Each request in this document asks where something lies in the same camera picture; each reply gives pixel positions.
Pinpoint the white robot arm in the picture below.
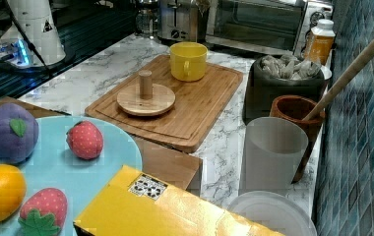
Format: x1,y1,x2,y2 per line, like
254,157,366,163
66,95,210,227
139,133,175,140
0,0,75,74

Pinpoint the black bowl of tea bags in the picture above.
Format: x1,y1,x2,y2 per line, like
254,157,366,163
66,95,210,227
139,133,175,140
242,58,324,124

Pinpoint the brown wooden utensil cup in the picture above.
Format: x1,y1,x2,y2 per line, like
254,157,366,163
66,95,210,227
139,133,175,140
270,95,326,183

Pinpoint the bamboo cutting board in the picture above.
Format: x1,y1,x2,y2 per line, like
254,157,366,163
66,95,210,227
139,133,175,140
85,55,243,152

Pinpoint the round wooden lid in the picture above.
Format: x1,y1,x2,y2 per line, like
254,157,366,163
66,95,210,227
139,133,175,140
116,70,175,117

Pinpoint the yellow ceramic mug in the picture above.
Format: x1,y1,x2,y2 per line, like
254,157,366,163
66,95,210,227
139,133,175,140
170,42,208,82

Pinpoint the stainless steel toaster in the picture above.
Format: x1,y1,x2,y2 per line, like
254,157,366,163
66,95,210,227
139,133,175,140
157,0,211,42

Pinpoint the yellow cereal box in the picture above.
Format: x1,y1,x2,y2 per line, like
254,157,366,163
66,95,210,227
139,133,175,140
74,166,283,236

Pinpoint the glass coffee pot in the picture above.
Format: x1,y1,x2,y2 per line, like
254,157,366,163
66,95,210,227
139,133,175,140
135,0,158,38

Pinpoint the stainless toaster oven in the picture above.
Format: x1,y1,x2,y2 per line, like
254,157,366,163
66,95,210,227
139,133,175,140
206,0,334,57

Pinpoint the clear jar with white lid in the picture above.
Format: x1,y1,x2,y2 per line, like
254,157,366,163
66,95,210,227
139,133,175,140
228,191,318,236

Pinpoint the orange bottle white cap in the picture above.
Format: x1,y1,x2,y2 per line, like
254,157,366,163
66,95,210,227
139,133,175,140
304,19,336,65

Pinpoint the wooden spoon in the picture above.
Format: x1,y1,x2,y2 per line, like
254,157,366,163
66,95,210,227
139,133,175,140
303,38,374,121

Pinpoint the red plush strawberry with leaves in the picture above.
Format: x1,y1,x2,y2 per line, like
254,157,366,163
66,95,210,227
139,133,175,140
18,188,68,236

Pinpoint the purple plush plum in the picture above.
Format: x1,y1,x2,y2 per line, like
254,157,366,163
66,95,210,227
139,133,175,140
0,103,39,164

